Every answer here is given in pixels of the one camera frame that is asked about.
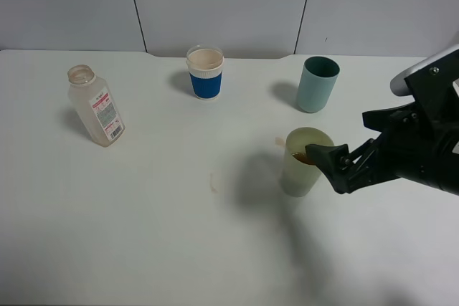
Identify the pale green plastic cup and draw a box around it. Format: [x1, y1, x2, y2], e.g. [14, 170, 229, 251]
[280, 127, 334, 197]

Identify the teal plastic cup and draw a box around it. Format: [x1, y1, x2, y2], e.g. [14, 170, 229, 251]
[296, 56, 340, 113]

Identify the clear plastic drink bottle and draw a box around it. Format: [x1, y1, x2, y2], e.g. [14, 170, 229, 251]
[67, 64, 126, 147]

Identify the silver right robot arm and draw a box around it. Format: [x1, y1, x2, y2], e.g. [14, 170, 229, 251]
[306, 45, 458, 194]

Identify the blue sleeved coffee cup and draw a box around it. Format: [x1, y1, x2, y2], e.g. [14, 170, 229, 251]
[186, 45, 224, 100]

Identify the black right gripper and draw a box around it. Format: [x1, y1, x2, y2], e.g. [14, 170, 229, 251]
[306, 55, 458, 194]

